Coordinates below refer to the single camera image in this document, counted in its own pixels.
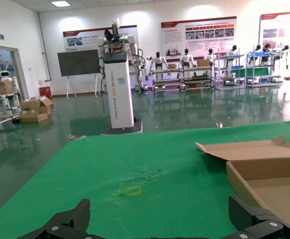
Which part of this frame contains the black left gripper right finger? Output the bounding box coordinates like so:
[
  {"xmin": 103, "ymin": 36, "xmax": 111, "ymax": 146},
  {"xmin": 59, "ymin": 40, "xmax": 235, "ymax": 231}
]
[{"xmin": 228, "ymin": 195, "xmax": 290, "ymax": 239}]

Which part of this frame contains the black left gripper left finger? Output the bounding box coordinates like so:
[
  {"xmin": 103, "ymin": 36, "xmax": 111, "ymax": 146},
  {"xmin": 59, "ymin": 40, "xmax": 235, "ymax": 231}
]
[{"xmin": 16, "ymin": 198, "xmax": 93, "ymax": 239}]

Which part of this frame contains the cardboard box, oval flap hole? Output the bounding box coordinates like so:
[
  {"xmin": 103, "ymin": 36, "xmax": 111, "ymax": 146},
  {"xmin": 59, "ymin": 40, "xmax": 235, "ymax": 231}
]
[{"xmin": 195, "ymin": 136, "xmax": 290, "ymax": 225}]

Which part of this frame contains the flat cardboard box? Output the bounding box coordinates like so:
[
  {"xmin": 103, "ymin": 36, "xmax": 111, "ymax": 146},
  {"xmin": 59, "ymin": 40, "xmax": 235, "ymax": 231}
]
[{"xmin": 18, "ymin": 111, "xmax": 49, "ymax": 123}]

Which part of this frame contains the open cardboard box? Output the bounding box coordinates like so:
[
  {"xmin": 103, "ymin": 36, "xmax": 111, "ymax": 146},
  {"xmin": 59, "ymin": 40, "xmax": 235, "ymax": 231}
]
[{"xmin": 20, "ymin": 97, "xmax": 54, "ymax": 116}]

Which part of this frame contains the red box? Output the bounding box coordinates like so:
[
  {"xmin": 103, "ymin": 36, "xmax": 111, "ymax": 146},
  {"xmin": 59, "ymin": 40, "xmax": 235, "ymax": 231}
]
[{"xmin": 39, "ymin": 87, "xmax": 53, "ymax": 98}]

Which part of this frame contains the plain closed cardboard box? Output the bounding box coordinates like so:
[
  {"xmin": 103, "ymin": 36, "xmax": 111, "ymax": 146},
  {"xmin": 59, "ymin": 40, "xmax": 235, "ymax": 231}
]
[{"xmin": 0, "ymin": 80, "xmax": 14, "ymax": 95}]

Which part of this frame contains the green tablecloth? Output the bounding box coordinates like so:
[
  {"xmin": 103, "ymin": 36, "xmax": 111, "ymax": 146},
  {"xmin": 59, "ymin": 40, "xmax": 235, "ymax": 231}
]
[{"xmin": 0, "ymin": 119, "xmax": 290, "ymax": 239}]

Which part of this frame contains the grey tall shelf rack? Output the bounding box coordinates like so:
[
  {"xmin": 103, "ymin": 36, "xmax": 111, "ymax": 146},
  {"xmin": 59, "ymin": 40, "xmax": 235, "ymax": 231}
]
[
  {"xmin": 246, "ymin": 46, "xmax": 285, "ymax": 88},
  {"xmin": 214, "ymin": 48, "xmax": 247, "ymax": 90}
]

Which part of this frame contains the metal roller shelf rack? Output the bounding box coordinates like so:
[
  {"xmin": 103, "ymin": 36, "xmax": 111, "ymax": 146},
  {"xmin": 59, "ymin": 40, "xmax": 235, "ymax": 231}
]
[
  {"xmin": 150, "ymin": 67, "xmax": 184, "ymax": 93},
  {"xmin": 182, "ymin": 66, "xmax": 215, "ymax": 92}
]

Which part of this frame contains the black display on stand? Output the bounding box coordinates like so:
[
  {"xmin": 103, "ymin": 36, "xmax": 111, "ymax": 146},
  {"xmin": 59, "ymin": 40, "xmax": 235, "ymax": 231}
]
[{"xmin": 57, "ymin": 49, "xmax": 100, "ymax": 97}]

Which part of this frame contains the small white round-head robot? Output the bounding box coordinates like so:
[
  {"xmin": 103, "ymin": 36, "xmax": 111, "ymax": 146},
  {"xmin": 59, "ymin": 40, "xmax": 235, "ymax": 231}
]
[{"xmin": 0, "ymin": 70, "xmax": 11, "ymax": 83}]

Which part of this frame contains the white black humanoid robot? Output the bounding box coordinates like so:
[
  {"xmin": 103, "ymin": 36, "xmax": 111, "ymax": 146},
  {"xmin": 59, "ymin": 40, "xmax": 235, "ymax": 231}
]
[
  {"xmin": 280, "ymin": 45, "xmax": 290, "ymax": 71},
  {"xmin": 179, "ymin": 48, "xmax": 198, "ymax": 73},
  {"xmin": 253, "ymin": 44, "xmax": 263, "ymax": 63},
  {"xmin": 145, "ymin": 51, "xmax": 170, "ymax": 75},
  {"xmin": 204, "ymin": 48, "xmax": 217, "ymax": 67},
  {"xmin": 226, "ymin": 45, "xmax": 238, "ymax": 68}
]

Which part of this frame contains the person with black hair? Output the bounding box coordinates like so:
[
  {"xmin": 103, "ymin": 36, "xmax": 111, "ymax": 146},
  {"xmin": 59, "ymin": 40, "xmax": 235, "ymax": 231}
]
[{"xmin": 262, "ymin": 43, "xmax": 273, "ymax": 64}]

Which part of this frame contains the grey doorway frame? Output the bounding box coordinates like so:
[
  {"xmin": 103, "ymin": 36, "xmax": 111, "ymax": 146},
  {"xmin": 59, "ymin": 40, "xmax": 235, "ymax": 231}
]
[{"xmin": 0, "ymin": 43, "xmax": 30, "ymax": 100}]

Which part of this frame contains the grey wall pipe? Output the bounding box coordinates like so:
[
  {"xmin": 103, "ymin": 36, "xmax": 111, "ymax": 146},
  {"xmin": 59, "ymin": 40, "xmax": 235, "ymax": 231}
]
[{"xmin": 37, "ymin": 11, "xmax": 52, "ymax": 82}]

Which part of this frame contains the wall poster with blue photo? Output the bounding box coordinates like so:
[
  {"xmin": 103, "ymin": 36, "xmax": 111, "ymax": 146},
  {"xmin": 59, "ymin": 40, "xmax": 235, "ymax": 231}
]
[{"xmin": 62, "ymin": 24, "xmax": 139, "ymax": 52}]

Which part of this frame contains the wall poster with red photos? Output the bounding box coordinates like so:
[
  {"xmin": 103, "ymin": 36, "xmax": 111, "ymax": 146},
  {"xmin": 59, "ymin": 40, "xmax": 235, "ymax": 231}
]
[{"xmin": 259, "ymin": 11, "xmax": 290, "ymax": 50}]

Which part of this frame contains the wide red-white wall poster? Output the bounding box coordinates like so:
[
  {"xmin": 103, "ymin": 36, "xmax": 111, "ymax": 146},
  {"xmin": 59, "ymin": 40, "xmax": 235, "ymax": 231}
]
[{"xmin": 160, "ymin": 16, "xmax": 237, "ymax": 58}]

